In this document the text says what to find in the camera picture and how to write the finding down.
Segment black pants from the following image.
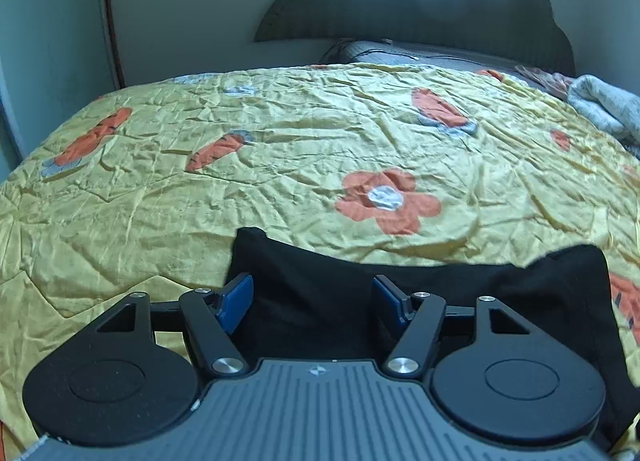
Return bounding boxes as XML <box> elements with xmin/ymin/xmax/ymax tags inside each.
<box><xmin>227</xmin><ymin>228</ymin><xmax>639</xmax><ymax>449</ymax></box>

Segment glass wardrobe door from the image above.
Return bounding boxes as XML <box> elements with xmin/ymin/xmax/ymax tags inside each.
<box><xmin>1</xmin><ymin>0</ymin><xmax>122</xmax><ymax>176</ymax></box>

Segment yellow floral quilt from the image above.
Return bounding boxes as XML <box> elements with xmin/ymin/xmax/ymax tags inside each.
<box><xmin>1</xmin><ymin>64</ymin><xmax>639</xmax><ymax>460</ymax></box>

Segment white crumpled blanket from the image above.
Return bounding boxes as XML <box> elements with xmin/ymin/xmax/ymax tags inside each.
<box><xmin>567</xmin><ymin>74</ymin><xmax>640</xmax><ymax>158</ymax></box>

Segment dark scalloped headboard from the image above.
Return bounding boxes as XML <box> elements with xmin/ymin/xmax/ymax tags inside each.
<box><xmin>254</xmin><ymin>0</ymin><xmax>576</xmax><ymax>76</ymax></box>

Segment grey striped pillow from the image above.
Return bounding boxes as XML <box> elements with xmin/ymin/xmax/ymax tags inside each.
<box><xmin>320</xmin><ymin>39</ymin><xmax>521</xmax><ymax>72</ymax></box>

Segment pink patterned cloth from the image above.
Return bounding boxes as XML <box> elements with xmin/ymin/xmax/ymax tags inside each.
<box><xmin>515</xmin><ymin>65</ymin><xmax>574</xmax><ymax>102</ymax></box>

